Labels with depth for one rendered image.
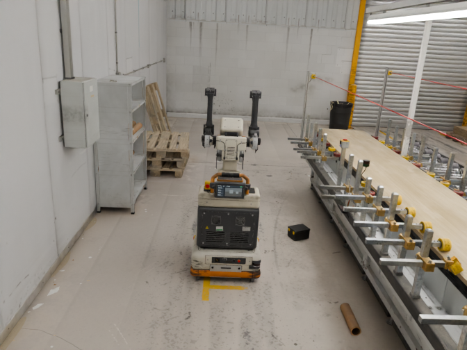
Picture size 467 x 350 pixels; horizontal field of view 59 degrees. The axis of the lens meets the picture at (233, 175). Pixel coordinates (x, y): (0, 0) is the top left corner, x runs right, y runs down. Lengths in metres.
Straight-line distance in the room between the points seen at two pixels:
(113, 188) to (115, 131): 0.69
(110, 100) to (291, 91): 7.08
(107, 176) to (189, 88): 6.39
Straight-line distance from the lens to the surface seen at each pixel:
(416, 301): 2.73
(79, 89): 3.98
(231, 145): 3.79
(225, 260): 3.74
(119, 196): 5.15
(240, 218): 3.66
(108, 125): 4.92
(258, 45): 11.05
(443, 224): 3.36
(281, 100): 11.23
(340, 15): 11.40
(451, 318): 2.18
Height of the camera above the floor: 2.09
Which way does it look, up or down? 18 degrees down
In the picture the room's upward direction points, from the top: 3 degrees clockwise
